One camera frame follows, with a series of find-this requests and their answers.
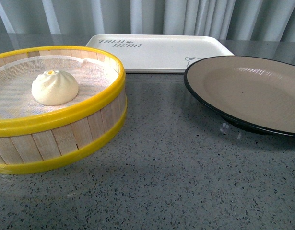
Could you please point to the white steamed bun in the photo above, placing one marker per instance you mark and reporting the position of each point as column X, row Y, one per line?
column 54, row 87

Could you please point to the beige plate with black rim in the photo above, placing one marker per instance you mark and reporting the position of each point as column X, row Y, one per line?
column 249, row 92

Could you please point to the white bear print tray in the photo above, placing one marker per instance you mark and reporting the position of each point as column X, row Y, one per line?
column 158, row 53

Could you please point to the yellow rimmed bamboo steamer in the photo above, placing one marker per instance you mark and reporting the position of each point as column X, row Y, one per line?
column 51, row 140

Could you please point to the grey pleated curtain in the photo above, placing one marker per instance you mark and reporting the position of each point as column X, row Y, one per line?
column 258, row 20

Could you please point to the white mesh steamer cloth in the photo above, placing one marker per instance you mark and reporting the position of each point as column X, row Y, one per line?
column 16, row 80

